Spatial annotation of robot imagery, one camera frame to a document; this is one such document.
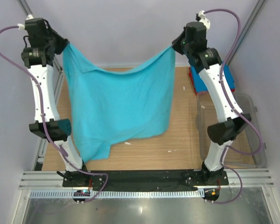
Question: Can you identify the cyan t shirt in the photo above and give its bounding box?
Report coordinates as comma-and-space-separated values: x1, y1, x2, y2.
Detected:
63, 44, 175, 162

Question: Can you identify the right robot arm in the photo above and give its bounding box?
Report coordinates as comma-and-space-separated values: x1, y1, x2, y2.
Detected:
172, 21, 251, 185

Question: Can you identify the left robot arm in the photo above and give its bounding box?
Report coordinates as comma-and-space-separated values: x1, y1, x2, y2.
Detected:
19, 15, 91, 187

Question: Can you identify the folded blue t shirt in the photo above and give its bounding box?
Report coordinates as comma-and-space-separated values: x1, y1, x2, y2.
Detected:
191, 65, 235, 95

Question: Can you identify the clear plastic bin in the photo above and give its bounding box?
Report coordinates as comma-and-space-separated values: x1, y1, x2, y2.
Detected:
196, 93, 266, 168

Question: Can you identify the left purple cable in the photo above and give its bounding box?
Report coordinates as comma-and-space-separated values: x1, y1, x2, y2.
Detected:
0, 26, 108, 203

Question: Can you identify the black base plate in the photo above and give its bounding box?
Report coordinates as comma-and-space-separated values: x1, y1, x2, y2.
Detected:
56, 169, 229, 192

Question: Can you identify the white slotted cable duct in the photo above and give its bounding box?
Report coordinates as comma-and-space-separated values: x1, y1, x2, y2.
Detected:
29, 189, 204, 199

